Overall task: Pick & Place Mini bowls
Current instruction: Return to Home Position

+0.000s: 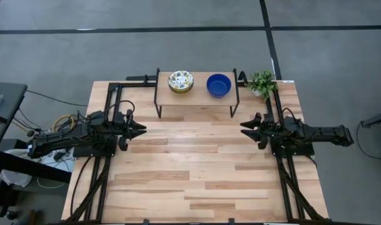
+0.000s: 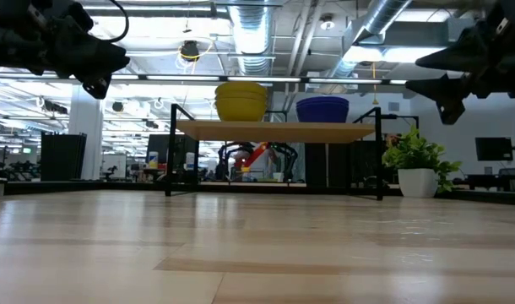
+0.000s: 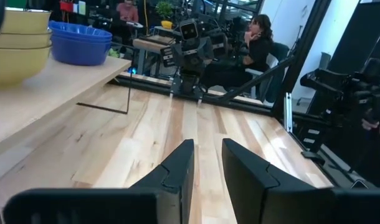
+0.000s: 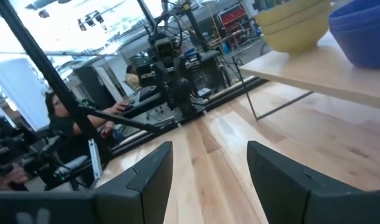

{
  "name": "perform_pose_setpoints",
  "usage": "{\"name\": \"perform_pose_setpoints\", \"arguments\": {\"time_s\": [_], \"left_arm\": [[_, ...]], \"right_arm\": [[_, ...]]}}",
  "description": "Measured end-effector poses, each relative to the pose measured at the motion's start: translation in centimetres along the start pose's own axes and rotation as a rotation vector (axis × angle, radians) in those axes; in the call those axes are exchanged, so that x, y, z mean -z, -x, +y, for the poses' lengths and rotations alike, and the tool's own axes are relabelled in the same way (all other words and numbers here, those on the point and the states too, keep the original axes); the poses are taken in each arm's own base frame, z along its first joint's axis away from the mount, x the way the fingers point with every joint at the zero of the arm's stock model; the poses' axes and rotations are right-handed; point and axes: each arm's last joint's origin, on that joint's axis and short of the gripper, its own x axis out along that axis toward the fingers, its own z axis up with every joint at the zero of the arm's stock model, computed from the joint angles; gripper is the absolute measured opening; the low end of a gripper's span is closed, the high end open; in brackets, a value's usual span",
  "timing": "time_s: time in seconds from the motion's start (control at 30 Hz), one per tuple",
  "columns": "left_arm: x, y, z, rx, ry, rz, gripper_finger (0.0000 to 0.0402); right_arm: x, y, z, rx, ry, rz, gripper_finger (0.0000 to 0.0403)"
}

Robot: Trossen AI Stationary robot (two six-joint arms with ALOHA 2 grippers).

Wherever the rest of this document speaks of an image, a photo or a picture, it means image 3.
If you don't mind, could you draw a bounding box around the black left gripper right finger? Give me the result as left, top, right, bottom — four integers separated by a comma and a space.
221, 138, 335, 224

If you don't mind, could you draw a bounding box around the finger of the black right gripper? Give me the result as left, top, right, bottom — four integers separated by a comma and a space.
181, 55, 194, 75
194, 55, 206, 75

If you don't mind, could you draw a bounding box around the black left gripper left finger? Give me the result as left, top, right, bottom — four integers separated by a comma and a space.
128, 138, 196, 224

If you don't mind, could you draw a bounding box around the green plant yellow pot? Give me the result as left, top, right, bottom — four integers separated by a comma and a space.
154, 1, 174, 30

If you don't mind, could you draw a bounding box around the wooden background desk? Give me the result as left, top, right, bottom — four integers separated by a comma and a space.
132, 34, 178, 77

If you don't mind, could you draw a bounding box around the person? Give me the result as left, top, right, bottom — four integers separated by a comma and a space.
202, 14, 283, 93
116, 0, 140, 23

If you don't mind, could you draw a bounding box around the white teal office chair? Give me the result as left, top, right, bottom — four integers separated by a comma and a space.
244, 42, 290, 100

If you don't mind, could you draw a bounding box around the gray waste bin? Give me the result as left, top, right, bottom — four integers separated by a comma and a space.
319, 52, 333, 71

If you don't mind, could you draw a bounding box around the person's hand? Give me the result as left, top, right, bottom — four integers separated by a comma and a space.
361, 117, 380, 135

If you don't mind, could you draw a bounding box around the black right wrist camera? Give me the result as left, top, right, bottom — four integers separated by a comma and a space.
179, 18, 199, 42

